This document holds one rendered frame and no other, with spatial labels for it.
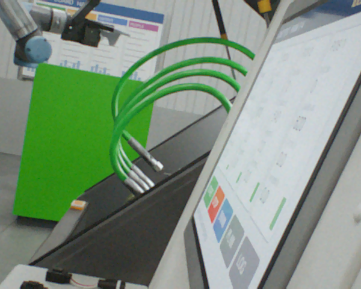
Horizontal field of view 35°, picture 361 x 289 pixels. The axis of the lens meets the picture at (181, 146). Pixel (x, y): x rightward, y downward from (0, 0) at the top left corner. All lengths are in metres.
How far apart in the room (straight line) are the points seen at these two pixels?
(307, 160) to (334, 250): 0.10
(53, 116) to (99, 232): 3.66
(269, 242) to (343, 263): 0.11
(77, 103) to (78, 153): 0.39
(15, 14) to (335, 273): 1.47
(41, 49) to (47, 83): 2.91
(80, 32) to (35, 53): 0.25
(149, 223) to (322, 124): 0.59
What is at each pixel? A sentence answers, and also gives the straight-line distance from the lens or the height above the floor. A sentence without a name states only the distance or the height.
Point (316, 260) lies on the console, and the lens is 0.32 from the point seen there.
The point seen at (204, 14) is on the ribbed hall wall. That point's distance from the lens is 7.87.
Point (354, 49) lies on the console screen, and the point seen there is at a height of 1.35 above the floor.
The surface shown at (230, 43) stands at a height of 1.42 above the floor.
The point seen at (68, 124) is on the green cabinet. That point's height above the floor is 0.86.
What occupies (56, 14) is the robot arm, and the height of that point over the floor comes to 1.45.
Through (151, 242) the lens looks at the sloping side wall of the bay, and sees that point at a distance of 0.95.
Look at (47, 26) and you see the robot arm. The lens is 1.84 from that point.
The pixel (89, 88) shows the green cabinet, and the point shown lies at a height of 1.17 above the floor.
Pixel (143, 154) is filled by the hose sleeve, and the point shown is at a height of 1.15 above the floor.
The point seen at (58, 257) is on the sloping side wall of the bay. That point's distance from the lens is 0.98.
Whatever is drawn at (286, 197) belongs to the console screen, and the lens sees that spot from 0.39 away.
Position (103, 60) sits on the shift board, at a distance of 7.78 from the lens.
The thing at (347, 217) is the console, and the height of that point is 1.26.
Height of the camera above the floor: 1.31
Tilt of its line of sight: 6 degrees down
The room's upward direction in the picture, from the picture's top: 11 degrees clockwise
